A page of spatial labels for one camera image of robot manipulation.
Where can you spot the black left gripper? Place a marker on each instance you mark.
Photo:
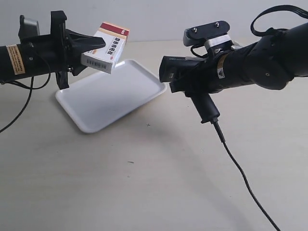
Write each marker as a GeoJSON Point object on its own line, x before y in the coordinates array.
{"type": "Point", "coordinates": [53, 52]}

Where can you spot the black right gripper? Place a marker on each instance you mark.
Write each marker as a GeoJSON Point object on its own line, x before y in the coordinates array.
{"type": "Point", "coordinates": [196, 79]}

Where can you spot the white red medicine box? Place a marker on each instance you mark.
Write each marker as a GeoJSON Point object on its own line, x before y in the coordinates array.
{"type": "Point", "coordinates": [104, 59]}

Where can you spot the black handheld barcode scanner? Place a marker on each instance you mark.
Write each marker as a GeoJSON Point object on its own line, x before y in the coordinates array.
{"type": "Point", "coordinates": [203, 103]}

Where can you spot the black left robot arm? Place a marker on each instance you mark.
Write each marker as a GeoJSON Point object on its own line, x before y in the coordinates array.
{"type": "Point", "coordinates": [12, 65]}

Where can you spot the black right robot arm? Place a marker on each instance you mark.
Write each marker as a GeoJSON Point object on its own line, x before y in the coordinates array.
{"type": "Point", "coordinates": [270, 63]}

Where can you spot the white plastic tray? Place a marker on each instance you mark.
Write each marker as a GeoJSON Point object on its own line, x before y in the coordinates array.
{"type": "Point", "coordinates": [100, 99]}

